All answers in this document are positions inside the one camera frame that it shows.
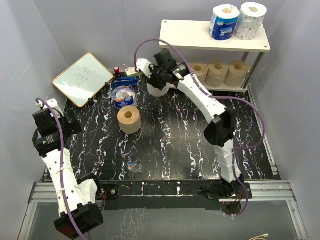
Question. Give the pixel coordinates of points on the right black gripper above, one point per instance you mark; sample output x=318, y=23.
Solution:
x=151, y=80

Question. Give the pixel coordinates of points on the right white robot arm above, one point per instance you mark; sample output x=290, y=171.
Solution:
x=221, y=120

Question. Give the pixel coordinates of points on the brown paper roll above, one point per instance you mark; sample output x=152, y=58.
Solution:
x=216, y=74
x=200, y=69
x=237, y=70
x=129, y=119

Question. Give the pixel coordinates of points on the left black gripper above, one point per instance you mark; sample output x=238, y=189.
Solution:
x=73, y=127

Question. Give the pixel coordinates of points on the small whiteboard wooden frame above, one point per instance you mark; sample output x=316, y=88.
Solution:
x=83, y=79

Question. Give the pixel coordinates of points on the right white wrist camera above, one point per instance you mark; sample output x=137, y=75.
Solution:
x=145, y=66

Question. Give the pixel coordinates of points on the white floral paper roll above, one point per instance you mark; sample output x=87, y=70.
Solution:
x=251, y=17

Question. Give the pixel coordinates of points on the blue paper roll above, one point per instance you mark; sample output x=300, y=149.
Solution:
x=223, y=22

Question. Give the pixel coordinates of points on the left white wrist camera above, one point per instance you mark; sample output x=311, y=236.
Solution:
x=53, y=103

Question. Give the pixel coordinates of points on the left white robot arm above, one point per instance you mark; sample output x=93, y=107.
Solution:
x=77, y=208

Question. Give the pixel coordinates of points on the crumpled plastic wrapper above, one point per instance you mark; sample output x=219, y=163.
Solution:
x=134, y=167

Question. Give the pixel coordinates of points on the white cable connector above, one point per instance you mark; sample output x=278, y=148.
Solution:
x=260, y=237

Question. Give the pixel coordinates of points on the aluminium rail frame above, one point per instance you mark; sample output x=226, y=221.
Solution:
x=192, y=209

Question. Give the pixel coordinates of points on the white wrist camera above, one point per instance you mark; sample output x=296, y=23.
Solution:
x=53, y=103
x=145, y=66

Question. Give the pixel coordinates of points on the blue stapler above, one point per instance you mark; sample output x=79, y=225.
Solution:
x=124, y=81

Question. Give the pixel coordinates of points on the white red cardboard box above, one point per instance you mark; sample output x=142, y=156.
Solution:
x=132, y=72

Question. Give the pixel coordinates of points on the plastic wrapped blue tissue roll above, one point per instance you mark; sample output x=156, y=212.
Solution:
x=123, y=96

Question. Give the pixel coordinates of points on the white two-tier shelf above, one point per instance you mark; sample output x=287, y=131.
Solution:
x=193, y=35

